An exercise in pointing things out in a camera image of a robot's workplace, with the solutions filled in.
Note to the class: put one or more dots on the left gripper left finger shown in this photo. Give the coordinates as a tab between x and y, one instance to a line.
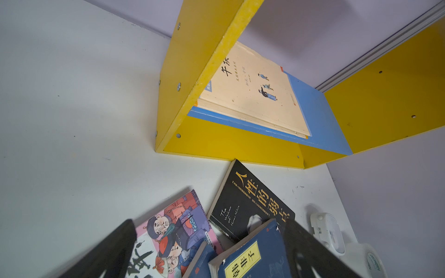
110	258

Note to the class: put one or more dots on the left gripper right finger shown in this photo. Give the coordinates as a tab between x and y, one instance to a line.
308	258

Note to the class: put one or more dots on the dark blue book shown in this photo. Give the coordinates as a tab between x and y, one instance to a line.
261	254
198	267

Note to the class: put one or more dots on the cream book blue edge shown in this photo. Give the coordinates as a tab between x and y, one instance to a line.
253	89

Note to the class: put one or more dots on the white tape roll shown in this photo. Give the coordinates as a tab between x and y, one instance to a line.
364	260

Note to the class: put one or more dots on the pink children's book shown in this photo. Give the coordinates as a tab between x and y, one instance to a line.
168	241

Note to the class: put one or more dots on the black book gold lettering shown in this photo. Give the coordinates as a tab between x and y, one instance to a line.
242	203

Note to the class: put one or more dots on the dark blue bottom book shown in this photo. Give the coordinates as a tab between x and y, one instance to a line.
198	267

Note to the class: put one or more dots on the yellow shelf pink blue boards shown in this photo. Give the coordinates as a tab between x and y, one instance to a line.
361	81

